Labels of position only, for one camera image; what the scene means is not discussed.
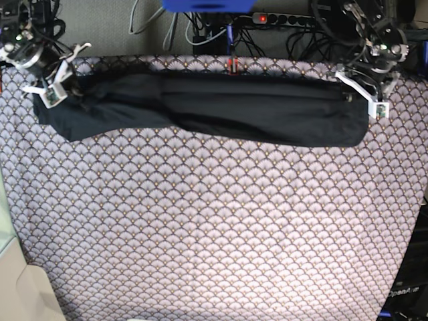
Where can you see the patterned scallop tablecloth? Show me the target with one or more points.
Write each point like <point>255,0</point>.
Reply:
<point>165,224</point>

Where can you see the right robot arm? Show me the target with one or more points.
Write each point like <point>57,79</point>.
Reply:
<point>30,41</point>

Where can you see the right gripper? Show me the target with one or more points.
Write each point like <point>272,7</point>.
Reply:
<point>28,52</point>

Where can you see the white power strip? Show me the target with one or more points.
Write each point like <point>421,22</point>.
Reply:
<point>280,19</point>

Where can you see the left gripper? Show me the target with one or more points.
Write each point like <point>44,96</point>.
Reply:
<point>378,75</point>

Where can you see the red black table clamp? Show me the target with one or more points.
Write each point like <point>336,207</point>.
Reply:
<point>233,65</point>

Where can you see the black OpenArm box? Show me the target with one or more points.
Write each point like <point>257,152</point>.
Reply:
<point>407,299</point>

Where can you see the dark navy T-shirt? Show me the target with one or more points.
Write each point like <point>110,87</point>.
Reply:
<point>295,112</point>

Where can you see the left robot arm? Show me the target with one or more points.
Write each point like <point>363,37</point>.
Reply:
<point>375,45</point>

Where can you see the beige furniture edge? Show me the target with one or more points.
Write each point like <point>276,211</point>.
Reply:
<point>26,292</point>

